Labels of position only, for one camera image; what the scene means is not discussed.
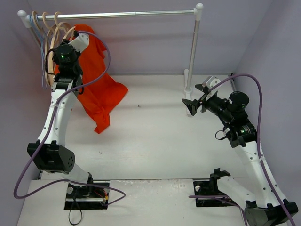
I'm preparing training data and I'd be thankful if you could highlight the orange t shirt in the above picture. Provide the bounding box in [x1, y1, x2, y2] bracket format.
[78, 35, 128, 134]

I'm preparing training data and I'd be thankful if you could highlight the wooden hanger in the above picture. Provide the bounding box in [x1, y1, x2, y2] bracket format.
[46, 12, 75, 87]
[42, 12, 70, 87]
[31, 10, 55, 78]

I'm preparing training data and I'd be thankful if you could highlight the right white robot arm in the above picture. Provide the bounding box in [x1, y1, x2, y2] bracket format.
[182, 84, 299, 226]

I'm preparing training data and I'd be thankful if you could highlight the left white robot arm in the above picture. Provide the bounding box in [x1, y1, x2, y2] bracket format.
[27, 43, 94, 198]

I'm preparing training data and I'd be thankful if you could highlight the silver white clothes rack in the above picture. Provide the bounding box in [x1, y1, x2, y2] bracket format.
[17, 2, 204, 116]

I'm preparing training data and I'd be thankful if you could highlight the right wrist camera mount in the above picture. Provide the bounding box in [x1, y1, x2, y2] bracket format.
[202, 76, 221, 90]

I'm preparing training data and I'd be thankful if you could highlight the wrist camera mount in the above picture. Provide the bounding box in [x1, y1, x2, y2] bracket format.
[69, 33, 90, 53]
[202, 76, 221, 90]

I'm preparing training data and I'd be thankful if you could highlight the right black loop cable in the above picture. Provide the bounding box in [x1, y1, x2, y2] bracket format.
[215, 130, 230, 141]

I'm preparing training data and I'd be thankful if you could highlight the black loop cable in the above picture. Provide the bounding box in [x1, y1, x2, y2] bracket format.
[43, 48, 58, 76]
[215, 130, 230, 141]

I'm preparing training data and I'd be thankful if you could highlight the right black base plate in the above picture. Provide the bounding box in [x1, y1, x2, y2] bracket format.
[193, 180, 238, 208]

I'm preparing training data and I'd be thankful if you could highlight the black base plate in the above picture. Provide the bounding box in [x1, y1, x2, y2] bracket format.
[193, 180, 238, 208]
[64, 183, 110, 210]

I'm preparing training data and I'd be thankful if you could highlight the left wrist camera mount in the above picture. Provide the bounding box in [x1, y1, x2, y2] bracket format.
[69, 33, 90, 53]

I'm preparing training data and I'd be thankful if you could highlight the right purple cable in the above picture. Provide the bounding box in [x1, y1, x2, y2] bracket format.
[188, 73, 297, 226]

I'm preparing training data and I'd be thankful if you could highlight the purple cable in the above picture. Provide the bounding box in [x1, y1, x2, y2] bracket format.
[188, 73, 297, 226]
[13, 30, 127, 207]

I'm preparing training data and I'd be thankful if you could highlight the left black loop cable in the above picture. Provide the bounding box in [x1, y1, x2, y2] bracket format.
[43, 48, 58, 76]

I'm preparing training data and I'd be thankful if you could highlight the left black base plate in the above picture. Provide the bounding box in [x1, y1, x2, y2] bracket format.
[64, 183, 110, 210]

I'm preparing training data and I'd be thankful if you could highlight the blue wire hanger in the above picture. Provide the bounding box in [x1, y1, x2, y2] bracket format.
[27, 14, 51, 90]

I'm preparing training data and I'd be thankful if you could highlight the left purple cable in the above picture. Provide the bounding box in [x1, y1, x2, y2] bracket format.
[13, 30, 127, 207]

